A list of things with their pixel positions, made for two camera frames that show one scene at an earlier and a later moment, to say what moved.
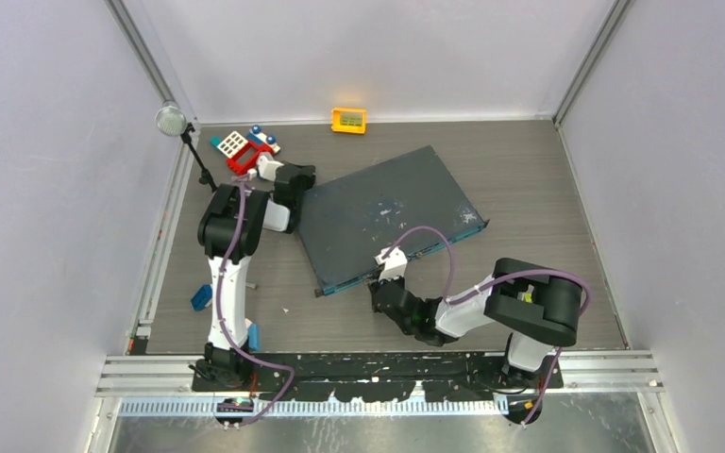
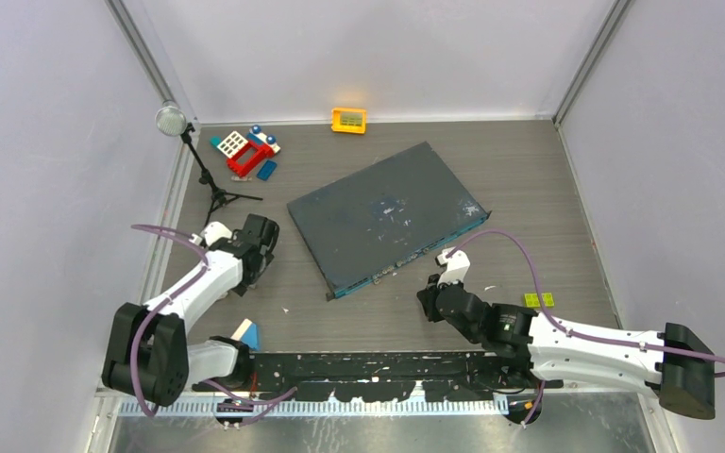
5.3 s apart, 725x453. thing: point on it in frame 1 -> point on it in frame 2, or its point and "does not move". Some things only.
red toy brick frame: (261, 149) does not move
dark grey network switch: (352, 219) does not move
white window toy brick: (232, 144) does not move
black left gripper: (308, 174) -> (242, 288)
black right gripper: (375, 284) -> (427, 297)
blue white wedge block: (254, 335) does not move
